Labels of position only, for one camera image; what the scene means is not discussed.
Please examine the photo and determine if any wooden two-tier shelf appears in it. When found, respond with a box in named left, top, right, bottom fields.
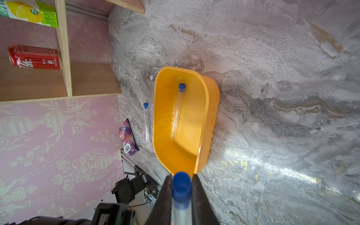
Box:
left=0, top=0, right=146, bottom=105

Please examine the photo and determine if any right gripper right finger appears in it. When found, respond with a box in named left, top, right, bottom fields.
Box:
left=192, top=174, right=220, bottom=225

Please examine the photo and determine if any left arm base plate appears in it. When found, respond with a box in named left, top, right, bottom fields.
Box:
left=134, top=165, right=160, bottom=199

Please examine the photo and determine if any red cola can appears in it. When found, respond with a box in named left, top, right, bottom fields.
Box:
left=8, top=45, right=62, bottom=70

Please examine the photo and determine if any purple tissue pack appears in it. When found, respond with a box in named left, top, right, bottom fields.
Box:
left=119, top=119, right=138, bottom=156

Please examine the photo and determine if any green white juice carton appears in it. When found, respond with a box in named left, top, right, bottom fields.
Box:
left=1, top=0, right=58, bottom=28

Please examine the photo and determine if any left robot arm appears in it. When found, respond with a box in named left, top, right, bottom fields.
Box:
left=21, top=175, right=147, bottom=225

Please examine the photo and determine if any test tube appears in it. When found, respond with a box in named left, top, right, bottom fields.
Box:
left=171, top=83, right=186, bottom=138
left=172, top=172, right=192, bottom=225
left=143, top=103, right=150, bottom=143

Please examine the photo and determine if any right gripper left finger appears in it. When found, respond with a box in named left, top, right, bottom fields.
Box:
left=145, top=175, right=173, bottom=225

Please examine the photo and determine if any yellow plastic basin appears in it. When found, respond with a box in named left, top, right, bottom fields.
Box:
left=152, top=67, right=220, bottom=176

